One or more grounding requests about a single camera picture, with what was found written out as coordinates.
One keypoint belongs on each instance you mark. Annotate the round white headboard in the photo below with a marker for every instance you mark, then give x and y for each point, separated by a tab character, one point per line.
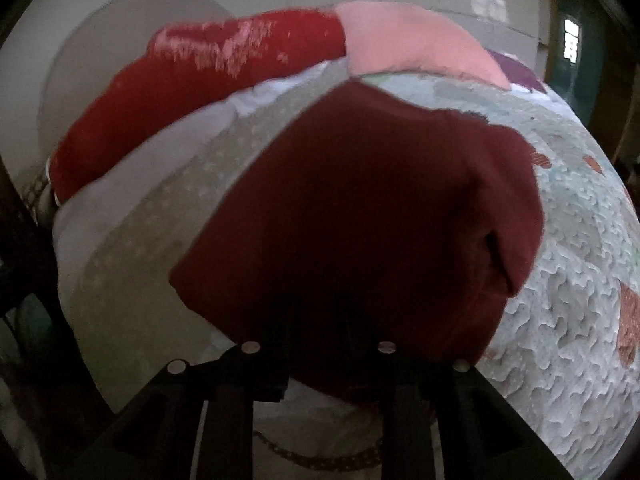
106	41

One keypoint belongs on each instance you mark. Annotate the dark teal door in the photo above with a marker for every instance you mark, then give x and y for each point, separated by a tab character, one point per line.
577	63

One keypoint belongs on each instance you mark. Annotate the red patterned pillow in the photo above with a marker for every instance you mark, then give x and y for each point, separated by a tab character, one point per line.
186	67

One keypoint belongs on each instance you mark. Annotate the purple pillow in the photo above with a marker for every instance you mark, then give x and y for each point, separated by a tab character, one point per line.
517	72

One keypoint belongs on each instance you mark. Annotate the dark red small garment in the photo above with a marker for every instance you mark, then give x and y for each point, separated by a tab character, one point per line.
369	219

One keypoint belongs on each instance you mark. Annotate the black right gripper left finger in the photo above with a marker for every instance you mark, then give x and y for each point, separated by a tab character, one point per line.
197	421

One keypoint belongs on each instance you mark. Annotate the white bed sheet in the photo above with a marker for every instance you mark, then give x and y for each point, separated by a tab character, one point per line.
82	223

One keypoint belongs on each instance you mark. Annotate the pink pillow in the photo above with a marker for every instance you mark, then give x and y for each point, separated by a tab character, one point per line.
397	37

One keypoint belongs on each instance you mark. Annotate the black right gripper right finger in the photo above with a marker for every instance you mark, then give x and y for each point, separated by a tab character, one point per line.
443	419

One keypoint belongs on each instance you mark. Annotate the white quilt with hearts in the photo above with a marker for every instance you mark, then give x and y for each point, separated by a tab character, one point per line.
565	354

